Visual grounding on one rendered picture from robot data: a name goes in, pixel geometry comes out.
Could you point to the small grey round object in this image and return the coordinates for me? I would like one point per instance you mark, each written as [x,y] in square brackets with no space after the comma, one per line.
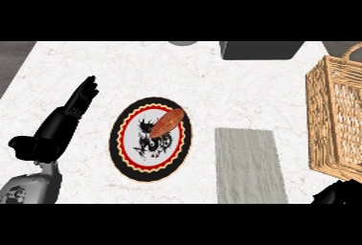
[183,42]

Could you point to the round black red plate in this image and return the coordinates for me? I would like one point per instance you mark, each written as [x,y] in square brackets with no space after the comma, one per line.
[152,139]

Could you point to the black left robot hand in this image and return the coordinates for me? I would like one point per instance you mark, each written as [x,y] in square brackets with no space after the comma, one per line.
[56,129]

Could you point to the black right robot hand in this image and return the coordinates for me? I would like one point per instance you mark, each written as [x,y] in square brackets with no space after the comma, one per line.
[341,193]

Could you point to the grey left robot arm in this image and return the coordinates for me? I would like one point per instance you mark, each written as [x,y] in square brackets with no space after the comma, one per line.
[29,188]

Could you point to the dark grey box appliance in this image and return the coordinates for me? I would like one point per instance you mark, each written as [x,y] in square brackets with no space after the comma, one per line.
[261,50]

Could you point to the grey rectangular placemat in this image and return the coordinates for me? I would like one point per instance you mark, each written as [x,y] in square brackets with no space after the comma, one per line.
[249,166]

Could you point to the orange-brown sweet potato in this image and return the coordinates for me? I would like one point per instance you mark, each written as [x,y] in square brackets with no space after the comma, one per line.
[168,123]

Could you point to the tan wicker basket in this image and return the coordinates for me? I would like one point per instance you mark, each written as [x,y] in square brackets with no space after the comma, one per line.
[338,118]

